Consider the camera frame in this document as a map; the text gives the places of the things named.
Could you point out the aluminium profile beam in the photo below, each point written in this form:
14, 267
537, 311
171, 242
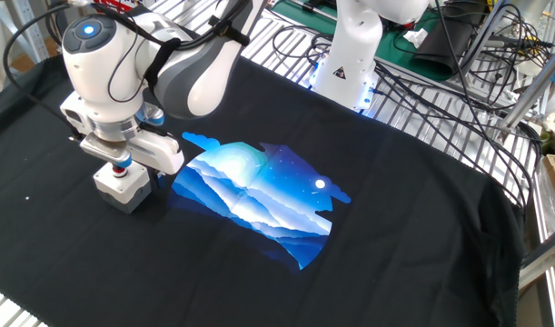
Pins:
545, 261

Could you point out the red white sign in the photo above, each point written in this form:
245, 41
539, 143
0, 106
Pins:
118, 4

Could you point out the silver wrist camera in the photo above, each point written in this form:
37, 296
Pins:
102, 150

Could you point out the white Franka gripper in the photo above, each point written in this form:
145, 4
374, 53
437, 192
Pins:
159, 154

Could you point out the aluminium profile post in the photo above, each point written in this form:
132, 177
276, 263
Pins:
536, 86

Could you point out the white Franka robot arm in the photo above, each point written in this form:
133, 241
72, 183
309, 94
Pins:
100, 59

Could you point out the grey perforated shelving upright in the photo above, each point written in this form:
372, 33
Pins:
29, 27

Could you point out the crumpled white tissue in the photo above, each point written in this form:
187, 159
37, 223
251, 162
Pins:
415, 37

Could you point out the green mat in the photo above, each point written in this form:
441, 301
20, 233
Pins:
395, 59

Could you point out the black cloth with blue print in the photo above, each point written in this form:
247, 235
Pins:
395, 250

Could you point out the white grey push button box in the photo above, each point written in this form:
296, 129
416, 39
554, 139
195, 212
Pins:
122, 193

